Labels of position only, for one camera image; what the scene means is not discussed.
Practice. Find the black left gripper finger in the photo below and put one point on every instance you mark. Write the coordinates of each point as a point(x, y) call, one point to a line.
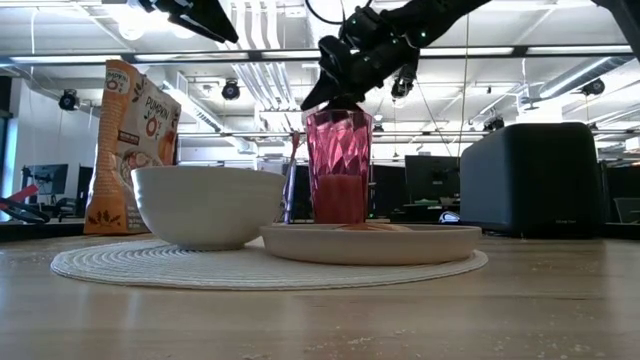
point(212, 20)
point(192, 26)

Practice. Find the black toaster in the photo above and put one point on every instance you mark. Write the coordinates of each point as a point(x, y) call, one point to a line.
point(530, 180)

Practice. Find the beige round plate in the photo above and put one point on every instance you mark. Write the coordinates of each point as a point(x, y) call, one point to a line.
point(370, 245)

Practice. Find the black ceiling spotlight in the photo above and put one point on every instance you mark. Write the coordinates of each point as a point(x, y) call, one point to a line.
point(494, 123)
point(230, 91)
point(593, 87)
point(68, 100)

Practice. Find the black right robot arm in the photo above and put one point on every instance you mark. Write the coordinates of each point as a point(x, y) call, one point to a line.
point(445, 12)

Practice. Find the white ceramic bowl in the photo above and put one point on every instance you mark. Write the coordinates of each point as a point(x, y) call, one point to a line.
point(207, 210)

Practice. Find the orange pumpkin cereal box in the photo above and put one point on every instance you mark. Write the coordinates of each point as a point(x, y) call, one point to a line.
point(125, 125)

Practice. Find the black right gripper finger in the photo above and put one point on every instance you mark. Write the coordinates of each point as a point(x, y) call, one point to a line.
point(347, 104)
point(322, 95)

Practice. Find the round white woven placemat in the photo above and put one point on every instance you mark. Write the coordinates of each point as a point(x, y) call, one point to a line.
point(250, 270)

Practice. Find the red faceted tumbler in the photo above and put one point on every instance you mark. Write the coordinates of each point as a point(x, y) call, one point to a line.
point(340, 170)

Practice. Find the black computer monitor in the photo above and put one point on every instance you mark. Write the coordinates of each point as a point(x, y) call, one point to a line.
point(46, 179)
point(432, 175)

